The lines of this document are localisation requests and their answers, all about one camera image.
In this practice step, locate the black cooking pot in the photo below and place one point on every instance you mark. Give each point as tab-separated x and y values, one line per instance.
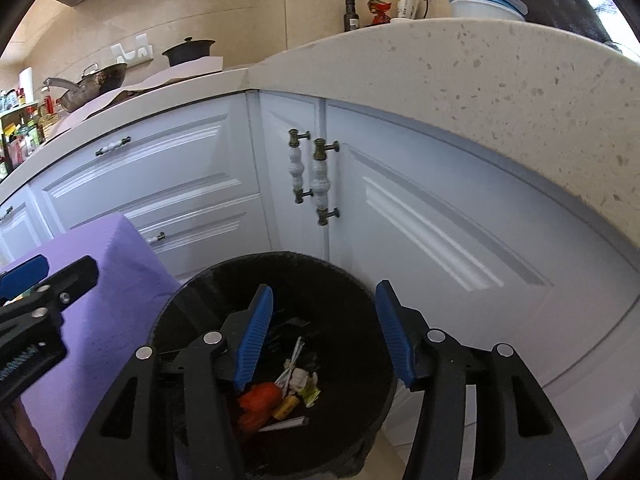
189	50

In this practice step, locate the dark sauce bottle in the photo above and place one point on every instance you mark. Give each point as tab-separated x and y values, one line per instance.
351	17

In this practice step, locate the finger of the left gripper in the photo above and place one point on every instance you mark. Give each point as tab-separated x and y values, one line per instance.
48	299
21	278

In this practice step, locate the black trash bin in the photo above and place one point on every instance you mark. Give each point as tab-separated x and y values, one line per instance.
333	315

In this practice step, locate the white cabinet doors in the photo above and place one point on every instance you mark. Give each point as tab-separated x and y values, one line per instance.
487	250

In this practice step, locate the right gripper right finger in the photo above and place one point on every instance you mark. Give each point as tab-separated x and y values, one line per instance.
518	433

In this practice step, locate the red plastic bag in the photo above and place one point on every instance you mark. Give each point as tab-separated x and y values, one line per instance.
257	406

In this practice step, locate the green white wrapper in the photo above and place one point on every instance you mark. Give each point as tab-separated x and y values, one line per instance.
304	385

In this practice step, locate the red decorative figure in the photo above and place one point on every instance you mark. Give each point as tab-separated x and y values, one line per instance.
380	11

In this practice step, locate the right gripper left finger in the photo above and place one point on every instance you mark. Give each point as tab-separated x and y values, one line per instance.
130	434

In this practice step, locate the white spice rack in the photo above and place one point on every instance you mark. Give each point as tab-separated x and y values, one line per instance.
21	132

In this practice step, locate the stacked white bowls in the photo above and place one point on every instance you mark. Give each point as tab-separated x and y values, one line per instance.
515	10

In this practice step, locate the metal wok pan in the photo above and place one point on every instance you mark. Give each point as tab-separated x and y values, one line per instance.
90	87

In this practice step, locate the purple tablecloth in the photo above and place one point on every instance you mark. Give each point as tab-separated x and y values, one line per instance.
101	330

